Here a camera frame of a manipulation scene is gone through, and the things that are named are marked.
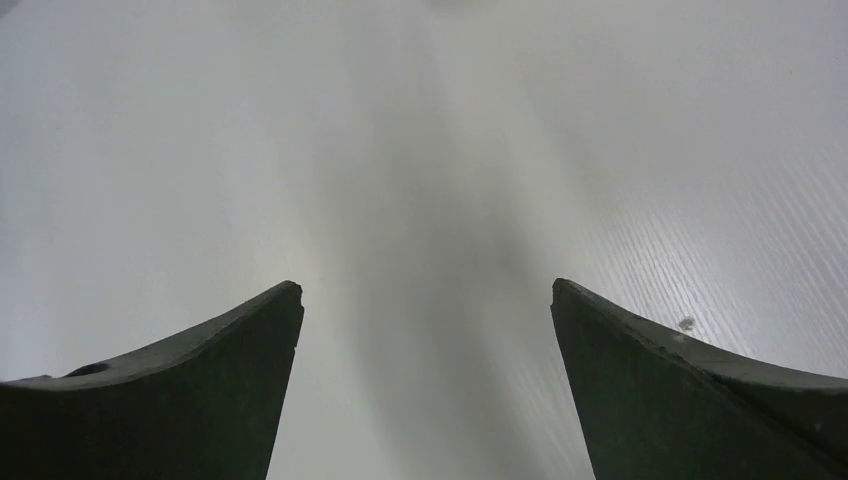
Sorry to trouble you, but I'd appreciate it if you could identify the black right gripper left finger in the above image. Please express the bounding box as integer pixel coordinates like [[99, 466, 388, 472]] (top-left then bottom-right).
[[1, 281, 304, 480]]

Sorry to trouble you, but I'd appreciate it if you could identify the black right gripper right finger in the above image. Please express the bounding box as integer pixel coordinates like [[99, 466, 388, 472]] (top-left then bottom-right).
[[551, 279, 847, 479]]

